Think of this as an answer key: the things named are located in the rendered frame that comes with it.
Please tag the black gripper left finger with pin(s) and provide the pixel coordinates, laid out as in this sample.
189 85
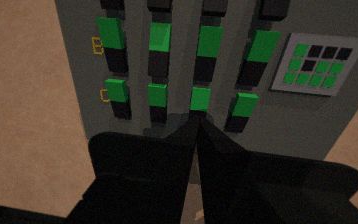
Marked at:
168 160

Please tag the dark grey switch panel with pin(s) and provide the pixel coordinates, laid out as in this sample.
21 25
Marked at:
275 76

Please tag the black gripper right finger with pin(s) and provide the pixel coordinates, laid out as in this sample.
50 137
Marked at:
228 171

